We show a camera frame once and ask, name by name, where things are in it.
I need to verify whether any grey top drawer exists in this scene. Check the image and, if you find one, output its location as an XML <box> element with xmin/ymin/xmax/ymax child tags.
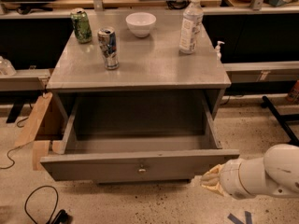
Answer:
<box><xmin>41</xmin><ymin>97</ymin><xmax>239</xmax><ymax>183</ymax></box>

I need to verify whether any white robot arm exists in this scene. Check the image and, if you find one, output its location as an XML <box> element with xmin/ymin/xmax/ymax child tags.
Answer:
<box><xmin>200</xmin><ymin>144</ymin><xmax>299</xmax><ymax>200</ymax></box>

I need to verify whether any brass drawer knob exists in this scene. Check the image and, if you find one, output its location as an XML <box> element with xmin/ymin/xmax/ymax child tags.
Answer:
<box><xmin>137</xmin><ymin>164</ymin><xmax>147</xmax><ymax>175</ymax></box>

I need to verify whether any black metal stand leg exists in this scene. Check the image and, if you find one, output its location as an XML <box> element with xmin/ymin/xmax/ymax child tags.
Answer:
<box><xmin>261</xmin><ymin>96</ymin><xmax>299</xmax><ymax>146</ymax></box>

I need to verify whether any small pump dispenser bottle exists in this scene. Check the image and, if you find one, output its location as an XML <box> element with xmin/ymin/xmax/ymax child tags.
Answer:
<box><xmin>215</xmin><ymin>41</ymin><xmax>225</xmax><ymax>60</ymax></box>

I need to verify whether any clear plastic water bottle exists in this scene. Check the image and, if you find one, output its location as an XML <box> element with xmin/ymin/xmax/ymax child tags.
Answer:
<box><xmin>179</xmin><ymin>0</ymin><xmax>204</xmax><ymax>54</ymax></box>

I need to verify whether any white ceramic bowl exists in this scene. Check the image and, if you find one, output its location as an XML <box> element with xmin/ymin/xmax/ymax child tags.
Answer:
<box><xmin>125</xmin><ymin>12</ymin><xmax>156</xmax><ymax>37</ymax></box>

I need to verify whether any wooden board stack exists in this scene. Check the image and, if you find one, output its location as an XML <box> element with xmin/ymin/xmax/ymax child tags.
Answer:
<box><xmin>15</xmin><ymin>92</ymin><xmax>64</xmax><ymax>171</ymax></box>

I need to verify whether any silver blue energy drink can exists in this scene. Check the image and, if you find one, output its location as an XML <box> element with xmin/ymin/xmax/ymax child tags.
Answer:
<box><xmin>97</xmin><ymin>27</ymin><xmax>119</xmax><ymax>70</ymax></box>

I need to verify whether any green soda can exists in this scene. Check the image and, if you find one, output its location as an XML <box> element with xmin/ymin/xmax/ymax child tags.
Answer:
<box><xmin>70</xmin><ymin>8</ymin><xmax>93</xmax><ymax>44</ymax></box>

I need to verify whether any black floor cable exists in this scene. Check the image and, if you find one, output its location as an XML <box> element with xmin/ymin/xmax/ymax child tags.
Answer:
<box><xmin>0</xmin><ymin>117</ymin><xmax>31</xmax><ymax>171</ymax></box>

